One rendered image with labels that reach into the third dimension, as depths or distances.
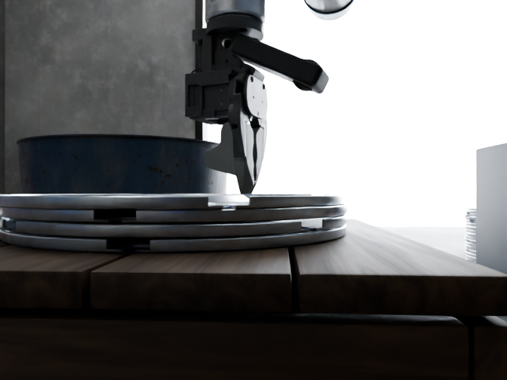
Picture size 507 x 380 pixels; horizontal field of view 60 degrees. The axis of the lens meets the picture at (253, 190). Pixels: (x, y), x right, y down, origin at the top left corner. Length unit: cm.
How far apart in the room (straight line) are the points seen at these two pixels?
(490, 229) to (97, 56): 460
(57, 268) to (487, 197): 59
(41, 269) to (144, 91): 453
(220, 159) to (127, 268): 33
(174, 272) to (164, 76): 453
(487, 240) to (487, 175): 9
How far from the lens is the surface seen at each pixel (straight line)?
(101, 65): 496
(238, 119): 50
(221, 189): 87
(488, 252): 70
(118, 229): 27
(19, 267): 24
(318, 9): 70
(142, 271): 21
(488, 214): 70
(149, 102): 470
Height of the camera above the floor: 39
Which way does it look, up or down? level
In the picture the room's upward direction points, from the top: straight up
